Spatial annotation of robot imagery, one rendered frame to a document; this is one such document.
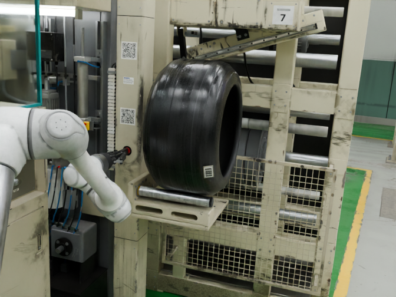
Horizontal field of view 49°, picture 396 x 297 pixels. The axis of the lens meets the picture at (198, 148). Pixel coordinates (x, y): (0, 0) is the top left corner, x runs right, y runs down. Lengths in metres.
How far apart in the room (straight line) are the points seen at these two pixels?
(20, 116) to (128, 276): 1.30
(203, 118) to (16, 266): 0.95
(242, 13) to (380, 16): 8.71
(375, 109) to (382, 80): 0.65
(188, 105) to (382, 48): 9.15
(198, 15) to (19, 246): 1.28
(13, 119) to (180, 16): 1.21
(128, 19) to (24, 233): 0.99
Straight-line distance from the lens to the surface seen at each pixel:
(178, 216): 1.95
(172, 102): 1.72
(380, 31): 10.68
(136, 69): 1.97
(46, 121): 1.11
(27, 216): 1.93
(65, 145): 1.12
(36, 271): 2.08
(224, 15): 2.11
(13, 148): 1.13
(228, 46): 2.24
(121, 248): 2.22
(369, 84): 10.62
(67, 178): 1.67
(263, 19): 2.07
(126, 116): 2.01
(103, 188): 1.51
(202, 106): 1.68
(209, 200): 1.88
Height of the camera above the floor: 1.56
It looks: 14 degrees down
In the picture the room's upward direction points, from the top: 3 degrees clockwise
